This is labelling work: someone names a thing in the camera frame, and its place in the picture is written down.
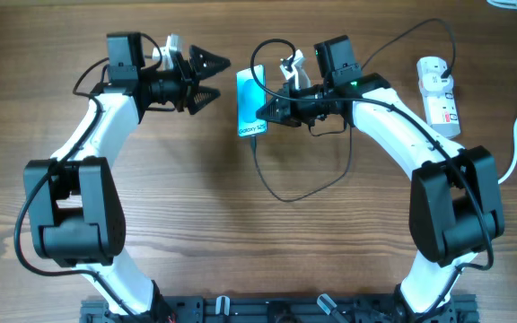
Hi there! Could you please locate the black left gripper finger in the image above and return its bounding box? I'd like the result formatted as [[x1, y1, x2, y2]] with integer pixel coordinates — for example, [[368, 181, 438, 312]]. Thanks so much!
[[187, 86, 221, 115], [189, 45, 231, 80]]

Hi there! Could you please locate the blue screen Galaxy smartphone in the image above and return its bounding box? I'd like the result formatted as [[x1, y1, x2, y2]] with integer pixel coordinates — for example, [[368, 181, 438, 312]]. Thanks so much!
[[236, 68, 267, 137]]

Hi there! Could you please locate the black charging cable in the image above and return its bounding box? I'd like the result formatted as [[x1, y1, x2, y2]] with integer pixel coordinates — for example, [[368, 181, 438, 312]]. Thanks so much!
[[249, 17, 458, 203]]

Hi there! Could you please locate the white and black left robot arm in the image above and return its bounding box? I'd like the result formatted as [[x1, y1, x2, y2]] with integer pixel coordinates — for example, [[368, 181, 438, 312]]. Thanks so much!
[[16, 31, 231, 322]]

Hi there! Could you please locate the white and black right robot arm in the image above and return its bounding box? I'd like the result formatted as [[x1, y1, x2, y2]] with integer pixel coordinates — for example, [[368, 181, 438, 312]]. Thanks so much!
[[256, 35, 505, 322]]

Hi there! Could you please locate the white USB charger plug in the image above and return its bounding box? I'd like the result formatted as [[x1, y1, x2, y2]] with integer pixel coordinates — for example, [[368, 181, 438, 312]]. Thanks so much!
[[419, 73, 453, 96]]

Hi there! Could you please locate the white power strip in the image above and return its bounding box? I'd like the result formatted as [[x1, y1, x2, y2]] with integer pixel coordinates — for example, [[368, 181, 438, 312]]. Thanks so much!
[[416, 57, 460, 139]]

